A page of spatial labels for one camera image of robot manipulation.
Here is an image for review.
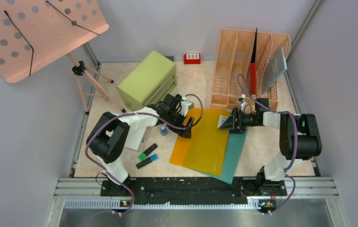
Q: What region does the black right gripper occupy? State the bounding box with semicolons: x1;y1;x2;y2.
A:
219;107;259;134

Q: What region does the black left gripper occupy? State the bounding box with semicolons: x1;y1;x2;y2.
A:
166;109;194;139

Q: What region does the teal plastic folder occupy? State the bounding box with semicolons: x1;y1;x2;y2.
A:
198;127;249;184

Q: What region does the yellow plastic clip folder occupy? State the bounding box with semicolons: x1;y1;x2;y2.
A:
169;109;230;176

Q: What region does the light blue hardcover book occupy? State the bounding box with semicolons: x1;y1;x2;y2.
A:
261;46;288;94

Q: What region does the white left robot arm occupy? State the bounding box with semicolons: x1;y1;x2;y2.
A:
85;94;199;196

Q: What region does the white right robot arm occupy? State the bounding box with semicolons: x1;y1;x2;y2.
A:
219;98;322;195

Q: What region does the small blue glue bottle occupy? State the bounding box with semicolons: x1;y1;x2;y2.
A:
160;125;167;136

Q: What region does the beige plastic file organizer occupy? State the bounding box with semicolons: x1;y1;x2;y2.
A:
210;29;291;111

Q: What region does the black blue highlighter marker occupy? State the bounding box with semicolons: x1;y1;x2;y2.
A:
136;154;158;169

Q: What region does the black green highlighter marker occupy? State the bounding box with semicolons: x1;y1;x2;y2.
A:
138;143;158;161

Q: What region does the white paper booklet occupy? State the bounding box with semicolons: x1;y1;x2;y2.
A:
124;126;147;150

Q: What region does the red folder in organizer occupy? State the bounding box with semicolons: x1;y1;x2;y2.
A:
249;27;258;95

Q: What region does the green metal drawer cabinet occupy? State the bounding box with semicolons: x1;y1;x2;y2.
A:
117;51;177;111

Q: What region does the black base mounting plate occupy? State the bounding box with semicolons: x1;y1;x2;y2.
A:
100;177;287;205

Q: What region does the red small box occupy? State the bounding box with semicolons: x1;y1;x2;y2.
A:
183;53;201;64

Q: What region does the pink music stand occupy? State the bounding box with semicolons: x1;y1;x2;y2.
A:
0;0;112;100

